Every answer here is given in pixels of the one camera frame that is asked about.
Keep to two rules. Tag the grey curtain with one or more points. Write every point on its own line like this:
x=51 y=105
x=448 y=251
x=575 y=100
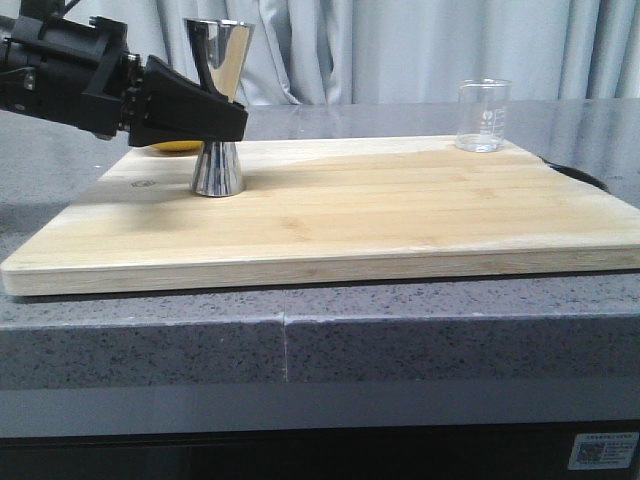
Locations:
x=376 y=52

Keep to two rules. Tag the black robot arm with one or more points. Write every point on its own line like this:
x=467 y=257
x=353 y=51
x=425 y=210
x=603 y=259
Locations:
x=35 y=10

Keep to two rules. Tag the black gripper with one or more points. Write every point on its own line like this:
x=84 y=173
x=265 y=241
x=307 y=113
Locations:
x=84 y=76

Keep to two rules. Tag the small glass measuring beaker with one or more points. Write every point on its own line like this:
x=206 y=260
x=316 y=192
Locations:
x=482 y=114

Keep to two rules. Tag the yellow lemon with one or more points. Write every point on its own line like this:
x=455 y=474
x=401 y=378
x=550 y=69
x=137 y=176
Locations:
x=177 y=146

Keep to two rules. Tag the steel double jigger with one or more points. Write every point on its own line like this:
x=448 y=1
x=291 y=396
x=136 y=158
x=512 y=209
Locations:
x=219 y=48

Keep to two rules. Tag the wooden cutting board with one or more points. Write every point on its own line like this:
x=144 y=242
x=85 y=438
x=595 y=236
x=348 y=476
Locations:
x=326 y=210

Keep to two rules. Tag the white QR code label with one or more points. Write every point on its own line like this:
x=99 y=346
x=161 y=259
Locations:
x=603 y=451

